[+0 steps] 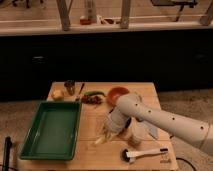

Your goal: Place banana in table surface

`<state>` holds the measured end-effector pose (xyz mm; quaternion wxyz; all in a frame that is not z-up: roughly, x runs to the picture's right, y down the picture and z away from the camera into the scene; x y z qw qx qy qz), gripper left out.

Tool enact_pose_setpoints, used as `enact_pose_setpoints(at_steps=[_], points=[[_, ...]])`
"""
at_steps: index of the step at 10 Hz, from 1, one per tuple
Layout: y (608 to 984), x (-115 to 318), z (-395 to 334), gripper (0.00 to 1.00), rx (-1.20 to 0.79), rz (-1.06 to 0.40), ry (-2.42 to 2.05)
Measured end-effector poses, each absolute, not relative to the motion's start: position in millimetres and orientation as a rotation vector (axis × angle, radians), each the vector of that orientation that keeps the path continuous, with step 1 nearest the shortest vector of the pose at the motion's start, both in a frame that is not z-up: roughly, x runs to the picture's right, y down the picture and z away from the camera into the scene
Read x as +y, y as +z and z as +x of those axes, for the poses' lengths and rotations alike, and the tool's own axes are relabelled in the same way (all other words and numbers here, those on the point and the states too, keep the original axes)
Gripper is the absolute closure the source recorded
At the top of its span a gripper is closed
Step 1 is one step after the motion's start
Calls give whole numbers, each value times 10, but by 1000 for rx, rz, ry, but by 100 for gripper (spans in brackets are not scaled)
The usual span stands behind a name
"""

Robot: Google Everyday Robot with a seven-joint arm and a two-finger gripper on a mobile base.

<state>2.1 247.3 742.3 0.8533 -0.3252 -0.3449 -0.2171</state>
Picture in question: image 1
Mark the yellow round fruit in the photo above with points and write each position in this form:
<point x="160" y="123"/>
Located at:
<point x="57" y="95"/>

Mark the grey cleaver blade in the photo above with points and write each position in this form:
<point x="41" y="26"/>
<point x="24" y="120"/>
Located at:
<point x="151" y="129"/>

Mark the white handled brush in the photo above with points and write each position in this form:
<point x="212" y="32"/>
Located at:
<point x="130" y="156"/>

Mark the orange bowl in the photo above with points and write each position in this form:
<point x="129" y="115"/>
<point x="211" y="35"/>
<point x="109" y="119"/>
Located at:
<point x="115" y="93"/>

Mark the black handled knife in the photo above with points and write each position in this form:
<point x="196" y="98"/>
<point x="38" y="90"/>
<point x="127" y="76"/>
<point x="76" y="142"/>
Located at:
<point x="81" y="88"/>

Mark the yellow banana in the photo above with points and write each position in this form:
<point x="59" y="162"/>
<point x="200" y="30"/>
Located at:
<point x="100" y="139"/>

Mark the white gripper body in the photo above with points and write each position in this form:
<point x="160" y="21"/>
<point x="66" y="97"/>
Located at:
<point x="116" y="121"/>

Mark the black post at left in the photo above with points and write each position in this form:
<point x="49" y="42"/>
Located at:
<point x="6" y="155"/>

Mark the green plastic tray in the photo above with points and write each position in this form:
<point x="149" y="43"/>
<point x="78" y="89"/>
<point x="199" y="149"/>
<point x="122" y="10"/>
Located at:
<point x="53" y="132"/>

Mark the green chili pepper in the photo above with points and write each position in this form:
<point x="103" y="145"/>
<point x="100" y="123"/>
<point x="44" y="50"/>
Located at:
<point x="91" y="93"/>

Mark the beige cup under arm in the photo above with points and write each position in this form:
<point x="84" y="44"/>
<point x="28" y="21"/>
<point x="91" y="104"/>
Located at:
<point x="137" y="133"/>

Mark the dark red grapes bunch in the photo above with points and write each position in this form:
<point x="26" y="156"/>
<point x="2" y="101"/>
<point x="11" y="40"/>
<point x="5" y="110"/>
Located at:
<point x="91" y="99"/>

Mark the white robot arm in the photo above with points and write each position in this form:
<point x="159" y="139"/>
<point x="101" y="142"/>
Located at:
<point x="197" y="133"/>

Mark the metal cup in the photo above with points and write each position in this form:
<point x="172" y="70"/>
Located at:
<point x="70" y="86"/>

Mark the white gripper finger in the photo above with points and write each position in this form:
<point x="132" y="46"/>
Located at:
<point x="108" y="135"/>
<point x="127" y="131"/>

